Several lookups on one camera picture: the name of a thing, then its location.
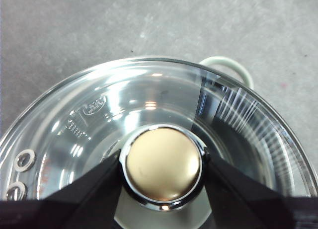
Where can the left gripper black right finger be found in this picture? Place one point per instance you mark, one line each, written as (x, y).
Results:
(248, 209)

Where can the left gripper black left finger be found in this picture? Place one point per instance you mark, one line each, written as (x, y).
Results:
(74, 209)

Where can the glass lid with round knob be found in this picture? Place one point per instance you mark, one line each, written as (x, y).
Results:
(162, 164)

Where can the pale green electric pot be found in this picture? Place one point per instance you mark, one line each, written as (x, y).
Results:
(244, 73)

